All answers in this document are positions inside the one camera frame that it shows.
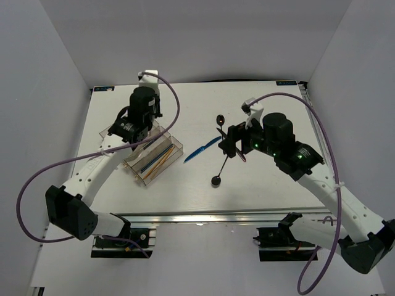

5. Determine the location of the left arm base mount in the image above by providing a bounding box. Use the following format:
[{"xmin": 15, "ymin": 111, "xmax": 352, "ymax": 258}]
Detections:
[{"xmin": 91, "ymin": 226, "xmax": 156, "ymax": 259}]

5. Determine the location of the black long spoon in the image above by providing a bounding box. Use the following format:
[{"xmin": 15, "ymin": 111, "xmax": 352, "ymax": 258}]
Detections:
[{"xmin": 216, "ymin": 114, "xmax": 225, "ymax": 136}]

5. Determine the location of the yellow chopstick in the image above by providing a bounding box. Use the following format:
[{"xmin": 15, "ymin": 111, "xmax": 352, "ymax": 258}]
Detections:
[
  {"xmin": 143, "ymin": 147, "xmax": 172, "ymax": 179},
  {"xmin": 144, "ymin": 146, "xmax": 175, "ymax": 179}
]

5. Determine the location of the blue metallic knife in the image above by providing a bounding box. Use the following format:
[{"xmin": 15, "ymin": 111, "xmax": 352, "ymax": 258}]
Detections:
[{"xmin": 183, "ymin": 136, "xmax": 222, "ymax": 163}]

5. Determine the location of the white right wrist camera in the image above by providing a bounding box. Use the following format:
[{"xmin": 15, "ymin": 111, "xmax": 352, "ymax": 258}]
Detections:
[{"xmin": 241, "ymin": 97, "xmax": 264, "ymax": 130}]

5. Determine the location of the blue corner label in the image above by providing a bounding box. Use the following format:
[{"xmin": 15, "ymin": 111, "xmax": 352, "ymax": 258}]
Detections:
[
  {"xmin": 93, "ymin": 86, "xmax": 115, "ymax": 92},
  {"xmin": 275, "ymin": 80, "xmax": 298, "ymax": 86}
]

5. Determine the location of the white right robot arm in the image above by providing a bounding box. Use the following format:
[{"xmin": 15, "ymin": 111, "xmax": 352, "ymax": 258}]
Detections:
[{"xmin": 218, "ymin": 113, "xmax": 394, "ymax": 274}]

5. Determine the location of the right blue corner label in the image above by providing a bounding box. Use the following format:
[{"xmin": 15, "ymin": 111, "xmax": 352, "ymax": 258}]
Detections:
[{"xmin": 275, "ymin": 80, "xmax": 298, "ymax": 86}]

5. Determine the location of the left blue corner label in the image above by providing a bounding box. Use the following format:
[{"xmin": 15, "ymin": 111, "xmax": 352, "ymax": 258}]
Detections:
[{"xmin": 93, "ymin": 86, "xmax": 115, "ymax": 92}]

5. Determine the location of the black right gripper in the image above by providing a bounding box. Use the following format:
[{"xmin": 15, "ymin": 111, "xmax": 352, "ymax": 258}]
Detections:
[{"xmin": 217, "ymin": 113, "xmax": 278, "ymax": 158}]

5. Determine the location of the green handled silver fork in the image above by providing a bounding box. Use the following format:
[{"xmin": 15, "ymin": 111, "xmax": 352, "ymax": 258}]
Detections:
[{"xmin": 133, "ymin": 136, "xmax": 167, "ymax": 155}]

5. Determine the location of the pink handled fork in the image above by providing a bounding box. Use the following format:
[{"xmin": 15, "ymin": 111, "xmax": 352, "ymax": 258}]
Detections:
[{"xmin": 127, "ymin": 139, "xmax": 162, "ymax": 161}]

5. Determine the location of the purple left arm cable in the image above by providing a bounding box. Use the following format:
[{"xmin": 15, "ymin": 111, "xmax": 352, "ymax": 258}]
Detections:
[{"xmin": 15, "ymin": 71, "xmax": 181, "ymax": 244}]

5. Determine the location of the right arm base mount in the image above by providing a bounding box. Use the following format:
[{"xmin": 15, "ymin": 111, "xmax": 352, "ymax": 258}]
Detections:
[{"xmin": 252, "ymin": 212, "xmax": 316, "ymax": 262}]

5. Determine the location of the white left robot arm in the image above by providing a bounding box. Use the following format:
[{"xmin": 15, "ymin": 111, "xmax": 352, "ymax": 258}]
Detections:
[{"xmin": 45, "ymin": 86, "xmax": 160, "ymax": 246}]

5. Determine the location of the blue chopstick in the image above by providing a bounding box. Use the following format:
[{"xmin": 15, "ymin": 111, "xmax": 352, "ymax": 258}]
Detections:
[{"xmin": 140, "ymin": 144, "xmax": 173, "ymax": 173}]

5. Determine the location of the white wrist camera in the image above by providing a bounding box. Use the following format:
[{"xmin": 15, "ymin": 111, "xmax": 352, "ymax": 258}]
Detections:
[
  {"xmin": 138, "ymin": 70, "xmax": 160, "ymax": 95},
  {"xmin": 241, "ymin": 97, "xmax": 264, "ymax": 130}
]

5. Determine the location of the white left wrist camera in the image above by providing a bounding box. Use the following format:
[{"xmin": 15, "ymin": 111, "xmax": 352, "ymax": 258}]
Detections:
[{"xmin": 138, "ymin": 70, "xmax": 160, "ymax": 95}]

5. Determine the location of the clear plastic compartment organizer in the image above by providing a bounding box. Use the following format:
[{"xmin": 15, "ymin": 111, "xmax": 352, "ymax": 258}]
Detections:
[{"xmin": 118, "ymin": 132, "xmax": 183, "ymax": 186}]

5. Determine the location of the black round spoon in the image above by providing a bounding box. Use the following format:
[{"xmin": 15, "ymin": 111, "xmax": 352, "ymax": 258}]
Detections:
[{"xmin": 211, "ymin": 156, "xmax": 229, "ymax": 187}]

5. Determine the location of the black knife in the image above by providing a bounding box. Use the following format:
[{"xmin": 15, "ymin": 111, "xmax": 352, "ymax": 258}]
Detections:
[{"xmin": 220, "ymin": 132, "xmax": 246, "ymax": 162}]

